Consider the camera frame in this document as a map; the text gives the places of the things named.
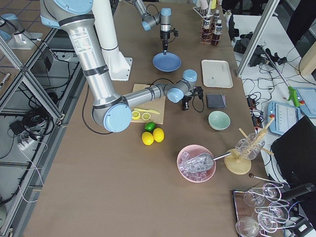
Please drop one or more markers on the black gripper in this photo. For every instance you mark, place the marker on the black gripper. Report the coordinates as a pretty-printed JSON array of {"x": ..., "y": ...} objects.
[
  {"x": 164, "y": 37},
  {"x": 185, "y": 101}
]

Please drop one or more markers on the blue plate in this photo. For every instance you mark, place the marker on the blue plate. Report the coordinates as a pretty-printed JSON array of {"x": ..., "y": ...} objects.
[{"x": 168, "y": 62}]

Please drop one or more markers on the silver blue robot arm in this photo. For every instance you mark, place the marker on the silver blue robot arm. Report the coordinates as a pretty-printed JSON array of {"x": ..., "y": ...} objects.
[
  {"x": 90, "y": 27},
  {"x": 162, "y": 18}
]

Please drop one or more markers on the dark grey folded cloth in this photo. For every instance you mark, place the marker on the dark grey folded cloth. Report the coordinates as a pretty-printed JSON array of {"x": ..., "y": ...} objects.
[{"x": 216, "y": 101}]

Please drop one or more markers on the beige rectangular tray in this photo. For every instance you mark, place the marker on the beige rectangular tray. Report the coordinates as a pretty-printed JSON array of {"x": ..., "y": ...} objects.
[{"x": 216, "y": 73}]

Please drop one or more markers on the green bowl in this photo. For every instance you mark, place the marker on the green bowl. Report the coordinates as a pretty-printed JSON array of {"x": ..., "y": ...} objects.
[{"x": 219, "y": 120}]

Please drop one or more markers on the dark sauce bottle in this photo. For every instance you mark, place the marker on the dark sauce bottle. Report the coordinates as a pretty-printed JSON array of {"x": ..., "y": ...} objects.
[
  {"x": 216, "y": 16},
  {"x": 217, "y": 33},
  {"x": 205, "y": 34}
]

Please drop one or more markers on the wooden cutting board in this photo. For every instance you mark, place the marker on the wooden cutting board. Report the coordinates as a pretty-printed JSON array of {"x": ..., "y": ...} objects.
[{"x": 157, "y": 105}]

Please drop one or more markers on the pink cup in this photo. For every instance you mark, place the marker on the pink cup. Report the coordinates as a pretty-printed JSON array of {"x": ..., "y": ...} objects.
[{"x": 203, "y": 4}]

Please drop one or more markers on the yellow lemon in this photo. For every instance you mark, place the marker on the yellow lemon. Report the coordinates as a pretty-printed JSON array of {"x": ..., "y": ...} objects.
[
  {"x": 147, "y": 138},
  {"x": 158, "y": 135}
]

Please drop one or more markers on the green lime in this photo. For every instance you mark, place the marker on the green lime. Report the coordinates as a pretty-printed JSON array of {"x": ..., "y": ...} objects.
[{"x": 150, "y": 126}]

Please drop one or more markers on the yellow cup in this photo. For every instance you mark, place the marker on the yellow cup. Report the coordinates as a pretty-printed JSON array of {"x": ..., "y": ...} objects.
[{"x": 213, "y": 4}]

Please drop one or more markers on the pink bowl with ice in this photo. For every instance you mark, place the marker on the pink bowl with ice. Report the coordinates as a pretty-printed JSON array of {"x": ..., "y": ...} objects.
[{"x": 186, "y": 164}]

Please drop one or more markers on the lemon slices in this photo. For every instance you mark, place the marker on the lemon slices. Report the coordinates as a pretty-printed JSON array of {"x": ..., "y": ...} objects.
[{"x": 137, "y": 115}]

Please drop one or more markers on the metal ice scoop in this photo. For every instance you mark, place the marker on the metal ice scoop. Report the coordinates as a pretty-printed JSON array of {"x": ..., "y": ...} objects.
[{"x": 206, "y": 161}]

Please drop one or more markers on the glass mug on stand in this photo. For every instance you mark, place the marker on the glass mug on stand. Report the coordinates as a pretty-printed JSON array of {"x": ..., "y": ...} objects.
[{"x": 250, "y": 147}]

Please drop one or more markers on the wooden mug tree stand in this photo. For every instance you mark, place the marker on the wooden mug tree stand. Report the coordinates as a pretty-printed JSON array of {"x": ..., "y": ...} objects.
[{"x": 235, "y": 163}]

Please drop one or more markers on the blue teach pendant tablet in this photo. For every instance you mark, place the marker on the blue teach pendant tablet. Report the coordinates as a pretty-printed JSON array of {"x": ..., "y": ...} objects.
[
  {"x": 307, "y": 100},
  {"x": 285, "y": 117}
]

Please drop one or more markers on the black monitor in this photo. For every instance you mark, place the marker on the black monitor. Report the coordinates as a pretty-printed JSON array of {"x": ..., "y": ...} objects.
[{"x": 295, "y": 153}]

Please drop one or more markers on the wine glass rack tray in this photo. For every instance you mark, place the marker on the wine glass rack tray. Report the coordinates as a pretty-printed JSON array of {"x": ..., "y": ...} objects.
[{"x": 260, "y": 218}]

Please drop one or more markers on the copper wire bottle rack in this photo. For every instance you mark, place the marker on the copper wire bottle rack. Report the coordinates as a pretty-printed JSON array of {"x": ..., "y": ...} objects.
[{"x": 211, "y": 30}]

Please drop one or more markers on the green handled grabber stick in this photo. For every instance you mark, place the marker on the green handled grabber stick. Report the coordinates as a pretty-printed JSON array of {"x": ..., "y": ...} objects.
[{"x": 292, "y": 92}]

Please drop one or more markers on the aluminium frame post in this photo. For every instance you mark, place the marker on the aluminium frame post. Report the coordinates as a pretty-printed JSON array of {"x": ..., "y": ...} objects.
[{"x": 268, "y": 12}]

